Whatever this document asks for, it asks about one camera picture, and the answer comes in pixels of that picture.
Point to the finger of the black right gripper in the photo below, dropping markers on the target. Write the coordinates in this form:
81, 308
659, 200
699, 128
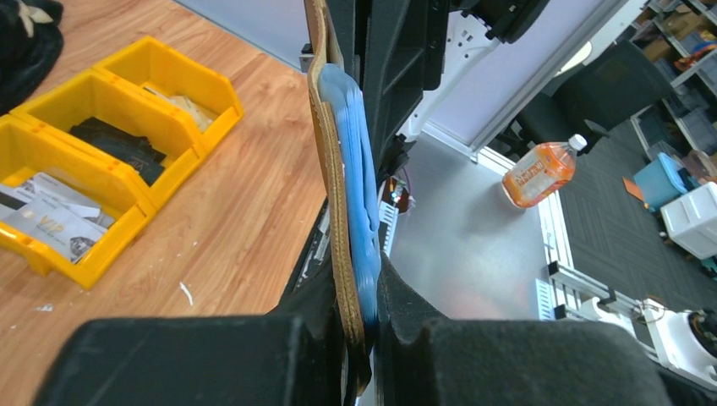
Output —
394, 49

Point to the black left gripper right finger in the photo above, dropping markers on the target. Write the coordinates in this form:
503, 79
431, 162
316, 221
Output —
423, 357

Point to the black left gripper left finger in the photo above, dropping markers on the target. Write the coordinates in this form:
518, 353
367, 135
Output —
291, 355

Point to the brown leather card holder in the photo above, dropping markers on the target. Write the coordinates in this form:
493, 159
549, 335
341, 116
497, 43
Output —
346, 160

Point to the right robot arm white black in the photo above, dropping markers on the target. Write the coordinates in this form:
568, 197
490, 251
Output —
474, 30

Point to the black VIP cards pile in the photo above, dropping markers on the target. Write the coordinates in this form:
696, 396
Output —
136, 151

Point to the orange drink bottle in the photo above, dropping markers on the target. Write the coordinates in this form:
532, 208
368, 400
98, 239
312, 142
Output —
542, 171

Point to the yellow bin right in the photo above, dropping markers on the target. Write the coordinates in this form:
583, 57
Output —
150, 62

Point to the yellow bin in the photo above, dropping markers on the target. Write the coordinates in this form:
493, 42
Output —
94, 95
27, 150
150, 62

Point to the black office chair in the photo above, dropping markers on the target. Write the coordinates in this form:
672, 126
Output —
591, 102

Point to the yellow bin middle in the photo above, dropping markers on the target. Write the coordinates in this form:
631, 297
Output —
94, 95

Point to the blue plastic bin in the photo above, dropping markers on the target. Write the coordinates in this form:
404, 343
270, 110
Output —
660, 182

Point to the white storage box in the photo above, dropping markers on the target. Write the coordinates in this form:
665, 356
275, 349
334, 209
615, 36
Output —
690, 221

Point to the yellow bin left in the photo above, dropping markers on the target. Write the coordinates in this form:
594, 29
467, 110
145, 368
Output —
27, 150

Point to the black floral blanket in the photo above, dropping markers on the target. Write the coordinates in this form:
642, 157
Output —
31, 43

